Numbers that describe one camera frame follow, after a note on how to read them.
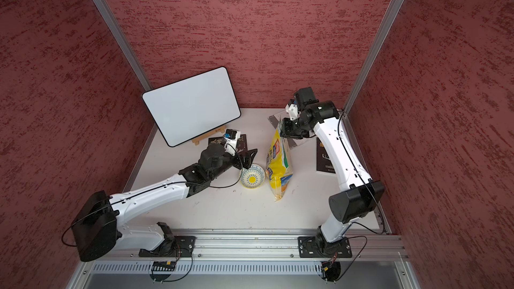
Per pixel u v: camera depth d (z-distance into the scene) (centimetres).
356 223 50
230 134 66
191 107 89
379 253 73
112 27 85
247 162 70
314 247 73
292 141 104
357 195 42
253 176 92
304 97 58
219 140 106
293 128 65
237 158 68
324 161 98
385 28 85
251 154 74
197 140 104
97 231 40
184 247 74
